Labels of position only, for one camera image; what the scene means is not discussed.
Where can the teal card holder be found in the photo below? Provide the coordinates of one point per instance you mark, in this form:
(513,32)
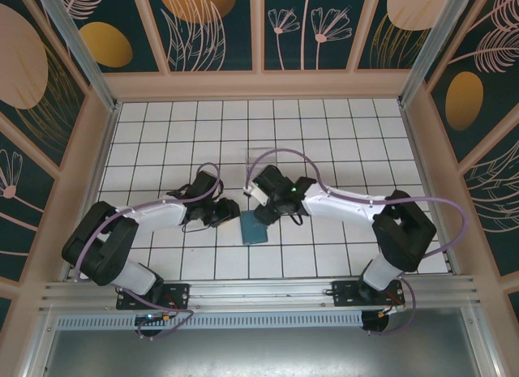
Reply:
(253,233)

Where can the aluminium side rail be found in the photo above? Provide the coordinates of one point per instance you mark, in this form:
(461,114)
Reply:
(448,261)

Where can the grey metal sheet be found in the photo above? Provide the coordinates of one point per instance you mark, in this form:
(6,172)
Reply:
(259,356)

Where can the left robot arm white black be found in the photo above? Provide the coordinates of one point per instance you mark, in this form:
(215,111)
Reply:
(162,221)

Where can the small circuit board with LED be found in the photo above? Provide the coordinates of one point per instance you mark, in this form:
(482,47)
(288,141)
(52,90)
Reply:
(152,317)

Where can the orange plug connector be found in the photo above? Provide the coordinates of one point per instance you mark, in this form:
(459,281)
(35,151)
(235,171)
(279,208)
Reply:
(383,313)

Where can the clear acrylic card box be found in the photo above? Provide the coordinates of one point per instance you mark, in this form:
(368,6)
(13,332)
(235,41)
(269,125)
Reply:
(269,160)

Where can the aluminium frame post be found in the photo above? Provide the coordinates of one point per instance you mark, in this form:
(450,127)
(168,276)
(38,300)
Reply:
(78,40)
(434,40)

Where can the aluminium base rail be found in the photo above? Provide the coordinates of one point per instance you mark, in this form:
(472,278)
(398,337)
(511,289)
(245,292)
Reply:
(259,292)

